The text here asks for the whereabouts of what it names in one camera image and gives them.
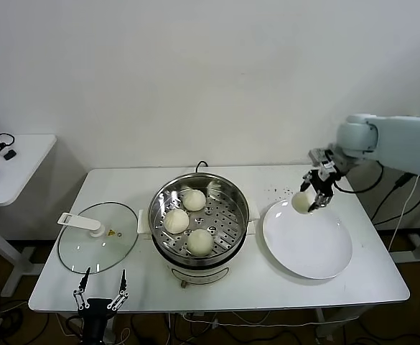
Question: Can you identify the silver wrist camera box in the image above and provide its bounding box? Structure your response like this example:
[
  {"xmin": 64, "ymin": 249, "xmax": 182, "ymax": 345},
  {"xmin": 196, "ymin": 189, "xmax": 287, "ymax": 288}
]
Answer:
[{"xmin": 308, "ymin": 146, "xmax": 336, "ymax": 172}]

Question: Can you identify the white hanging cable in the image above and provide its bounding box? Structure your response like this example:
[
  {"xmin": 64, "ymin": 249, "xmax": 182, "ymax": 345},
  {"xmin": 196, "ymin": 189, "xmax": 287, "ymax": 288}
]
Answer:
[{"xmin": 388, "ymin": 175, "xmax": 420, "ymax": 256}]

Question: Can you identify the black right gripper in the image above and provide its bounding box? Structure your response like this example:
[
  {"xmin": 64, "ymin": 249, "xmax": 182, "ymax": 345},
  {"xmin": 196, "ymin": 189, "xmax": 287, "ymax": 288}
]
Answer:
[{"xmin": 299, "ymin": 168, "xmax": 336, "ymax": 213}]

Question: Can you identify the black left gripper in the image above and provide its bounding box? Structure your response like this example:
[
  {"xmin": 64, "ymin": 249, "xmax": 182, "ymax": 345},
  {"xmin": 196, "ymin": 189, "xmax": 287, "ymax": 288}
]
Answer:
[{"xmin": 72, "ymin": 266, "xmax": 130, "ymax": 321}]

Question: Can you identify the white round plate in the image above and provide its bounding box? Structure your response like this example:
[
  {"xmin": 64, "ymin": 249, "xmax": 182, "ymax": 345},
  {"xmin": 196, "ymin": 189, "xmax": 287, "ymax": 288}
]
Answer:
[{"xmin": 262, "ymin": 198, "xmax": 353, "ymax": 280}]

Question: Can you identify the white floor cable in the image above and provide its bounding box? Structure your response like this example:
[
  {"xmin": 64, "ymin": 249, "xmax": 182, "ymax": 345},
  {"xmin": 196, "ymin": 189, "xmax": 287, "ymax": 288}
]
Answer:
[{"xmin": 180, "ymin": 310, "xmax": 361, "ymax": 330}]

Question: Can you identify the white side table rounded top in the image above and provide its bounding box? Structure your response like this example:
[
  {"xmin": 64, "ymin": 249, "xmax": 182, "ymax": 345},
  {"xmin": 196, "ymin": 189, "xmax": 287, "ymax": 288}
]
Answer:
[{"xmin": 0, "ymin": 134, "xmax": 57, "ymax": 299}]

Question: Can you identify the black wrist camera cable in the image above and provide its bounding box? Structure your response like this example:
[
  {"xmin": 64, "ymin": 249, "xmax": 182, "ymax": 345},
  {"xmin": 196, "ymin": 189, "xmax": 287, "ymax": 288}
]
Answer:
[{"xmin": 333, "ymin": 161, "xmax": 385, "ymax": 195}]

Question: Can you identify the steel steamer pot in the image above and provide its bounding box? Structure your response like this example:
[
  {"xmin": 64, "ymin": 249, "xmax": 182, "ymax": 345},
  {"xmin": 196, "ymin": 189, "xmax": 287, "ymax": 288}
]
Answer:
[{"xmin": 137, "ymin": 196, "xmax": 261, "ymax": 289}]

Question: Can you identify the glass pot lid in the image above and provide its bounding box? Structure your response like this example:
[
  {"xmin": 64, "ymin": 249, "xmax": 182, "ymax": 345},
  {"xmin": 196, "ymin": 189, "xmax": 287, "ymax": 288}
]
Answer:
[{"xmin": 57, "ymin": 201, "xmax": 139, "ymax": 275}]

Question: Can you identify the stainless steel steamer basket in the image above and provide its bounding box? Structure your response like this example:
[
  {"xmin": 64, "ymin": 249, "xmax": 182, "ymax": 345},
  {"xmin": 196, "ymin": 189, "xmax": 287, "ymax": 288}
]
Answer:
[{"xmin": 148, "ymin": 172, "xmax": 249, "ymax": 260}]

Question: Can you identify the black cable with adapter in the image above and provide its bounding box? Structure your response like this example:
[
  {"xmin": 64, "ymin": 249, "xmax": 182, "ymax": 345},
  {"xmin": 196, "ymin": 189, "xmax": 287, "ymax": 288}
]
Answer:
[{"xmin": 370, "ymin": 173, "xmax": 420, "ymax": 226}]

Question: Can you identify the white steamed baozi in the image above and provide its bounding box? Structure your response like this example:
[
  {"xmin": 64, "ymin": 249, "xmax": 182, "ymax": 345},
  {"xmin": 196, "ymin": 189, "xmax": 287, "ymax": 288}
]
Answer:
[
  {"xmin": 182, "ymin": 189, "xmax": 207, "ymax": 212},
  {"xmin": 187, "ymin": 229, "xmax": 213, "ymax": 257},
  {"xmin": 163, "ymin": 209, "xmax": 190, "ymax": 234},
  {"xmin": 291, "ymin": 191, "xmax": 313, "ymax": 216}
]

